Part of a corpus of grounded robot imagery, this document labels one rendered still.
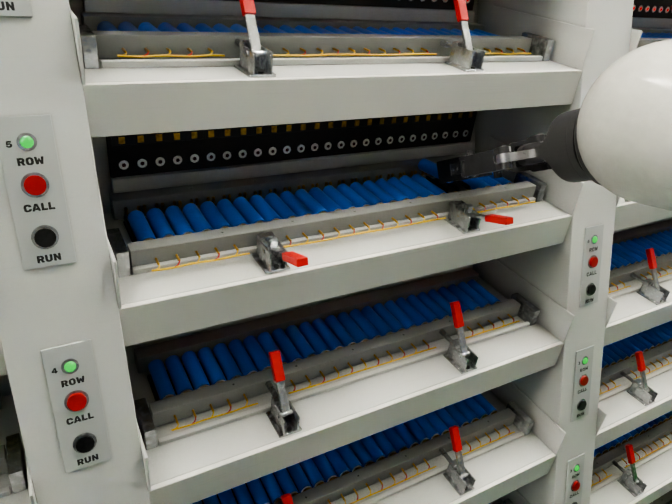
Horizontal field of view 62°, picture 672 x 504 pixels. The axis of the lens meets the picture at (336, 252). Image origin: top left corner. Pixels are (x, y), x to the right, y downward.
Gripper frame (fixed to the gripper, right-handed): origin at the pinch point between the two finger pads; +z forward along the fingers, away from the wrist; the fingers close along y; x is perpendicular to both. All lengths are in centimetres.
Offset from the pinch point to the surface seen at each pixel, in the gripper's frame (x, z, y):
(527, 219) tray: -8.1, -3.1, 7.2
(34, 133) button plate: 7, -7, -50
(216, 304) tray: -10.2, -2.9, -36.6
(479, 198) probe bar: -4.3, -0.1, 1.9
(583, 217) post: -9.3, -4.1, 17.2
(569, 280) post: -18.1, -2.1, 15.1
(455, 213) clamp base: -5.6, -1.9, -4.0
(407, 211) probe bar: -4.4, 0.0, -10.0
